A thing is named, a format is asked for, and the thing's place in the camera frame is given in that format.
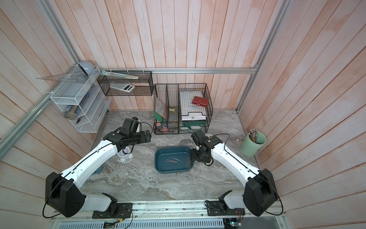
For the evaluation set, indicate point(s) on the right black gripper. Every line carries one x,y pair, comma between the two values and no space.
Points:
194,156

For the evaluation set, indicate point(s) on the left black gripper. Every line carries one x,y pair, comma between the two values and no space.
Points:
143,140

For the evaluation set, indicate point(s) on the teal plastic storage box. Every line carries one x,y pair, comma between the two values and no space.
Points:
178,152

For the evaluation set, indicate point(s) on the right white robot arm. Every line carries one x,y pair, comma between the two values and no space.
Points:
259,192

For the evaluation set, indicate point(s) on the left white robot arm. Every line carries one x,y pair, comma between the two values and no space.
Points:
62,191

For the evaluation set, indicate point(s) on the white twin-bell alarm clock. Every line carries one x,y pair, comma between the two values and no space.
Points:
125,155

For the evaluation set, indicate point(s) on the white calculator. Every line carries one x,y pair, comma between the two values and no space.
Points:
123,87

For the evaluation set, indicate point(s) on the red wallet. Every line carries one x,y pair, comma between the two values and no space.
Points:
200,101

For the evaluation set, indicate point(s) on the green pen holder cup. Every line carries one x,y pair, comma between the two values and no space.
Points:
253,142

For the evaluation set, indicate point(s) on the long green ruler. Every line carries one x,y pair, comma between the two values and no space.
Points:
121,75

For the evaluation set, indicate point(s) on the silver roll on shelf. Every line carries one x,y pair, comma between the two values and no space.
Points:
71,112

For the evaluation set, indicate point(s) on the clear triangle ruler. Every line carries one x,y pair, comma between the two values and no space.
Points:
78,77

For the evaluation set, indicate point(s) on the blue box at wall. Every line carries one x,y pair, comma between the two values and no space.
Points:
98,170

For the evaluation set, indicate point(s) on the black wire wall basket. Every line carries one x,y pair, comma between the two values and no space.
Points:
126,83

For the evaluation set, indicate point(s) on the black wire desk organizer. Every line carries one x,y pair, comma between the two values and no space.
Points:
167,112

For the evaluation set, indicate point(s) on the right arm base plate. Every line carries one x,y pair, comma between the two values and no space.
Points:
218,208

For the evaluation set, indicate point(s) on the white wire wall shelf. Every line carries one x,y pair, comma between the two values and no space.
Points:
88,96

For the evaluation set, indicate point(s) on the aluminium mounting rail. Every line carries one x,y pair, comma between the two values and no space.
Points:
175,214

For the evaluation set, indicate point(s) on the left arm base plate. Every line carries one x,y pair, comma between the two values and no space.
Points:
116,210

